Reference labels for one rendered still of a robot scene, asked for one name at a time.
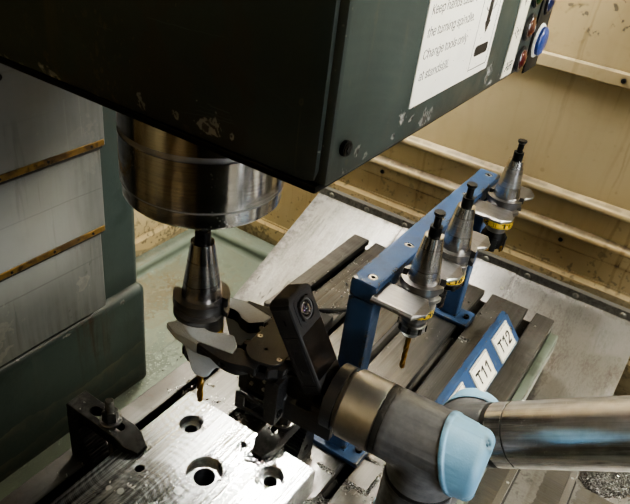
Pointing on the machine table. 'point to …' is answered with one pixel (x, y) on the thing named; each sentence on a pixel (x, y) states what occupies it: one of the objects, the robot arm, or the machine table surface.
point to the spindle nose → (189, 181)
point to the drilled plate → (117, 462)
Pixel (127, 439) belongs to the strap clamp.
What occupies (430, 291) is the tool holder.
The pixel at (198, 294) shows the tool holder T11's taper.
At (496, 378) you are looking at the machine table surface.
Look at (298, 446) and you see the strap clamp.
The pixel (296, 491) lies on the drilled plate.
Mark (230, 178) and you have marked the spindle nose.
